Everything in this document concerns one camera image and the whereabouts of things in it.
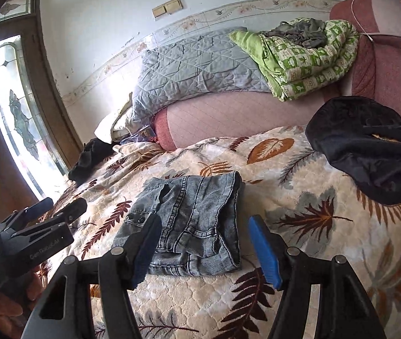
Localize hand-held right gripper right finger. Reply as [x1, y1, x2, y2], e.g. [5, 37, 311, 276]
[249, 215, 386, 339]

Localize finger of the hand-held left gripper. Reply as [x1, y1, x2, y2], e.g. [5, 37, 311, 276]
[0, 198, 54, 232]
[11, 198, 88, 238]

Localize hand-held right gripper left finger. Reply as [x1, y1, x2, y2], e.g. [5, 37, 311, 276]
[25, 214, 162, 339]

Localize grey denim pants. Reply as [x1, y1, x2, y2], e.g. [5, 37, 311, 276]
[111, 170, 246, 278]

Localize person's left hand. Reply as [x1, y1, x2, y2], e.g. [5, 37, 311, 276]
[0, 268, 47, 325]

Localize small black cloth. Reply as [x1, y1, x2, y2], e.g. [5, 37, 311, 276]
[68, 138, 116, 181]

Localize cream leaf print blanket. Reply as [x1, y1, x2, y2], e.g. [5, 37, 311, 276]
[36, 123, 401, 339]

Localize white pillow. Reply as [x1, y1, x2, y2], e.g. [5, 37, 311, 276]
[94, 92, 134, 144]

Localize purple patterned cloth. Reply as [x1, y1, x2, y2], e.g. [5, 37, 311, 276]
[123, 125, 158, 145]

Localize wooden stained glass door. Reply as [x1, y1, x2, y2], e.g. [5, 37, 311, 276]
[0, 0, 84, 205]

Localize pink sofa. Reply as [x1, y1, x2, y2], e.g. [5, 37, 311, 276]
[154, 0, 401, 151]

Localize large black garment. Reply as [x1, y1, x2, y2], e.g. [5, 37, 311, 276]
[305, 95, 401, 206]

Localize green patterned quilt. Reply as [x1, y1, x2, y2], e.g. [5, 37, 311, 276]
[229, 18, 361, 102]

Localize grey quilted blanket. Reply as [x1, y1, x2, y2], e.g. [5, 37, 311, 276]
[130, 26, 270, 124]

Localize crumpled grey garment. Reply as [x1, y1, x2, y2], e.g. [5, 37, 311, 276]
[262, 18, 328, 48]

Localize white cable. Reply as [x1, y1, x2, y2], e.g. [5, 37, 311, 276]
[350, 0, 378, 41]

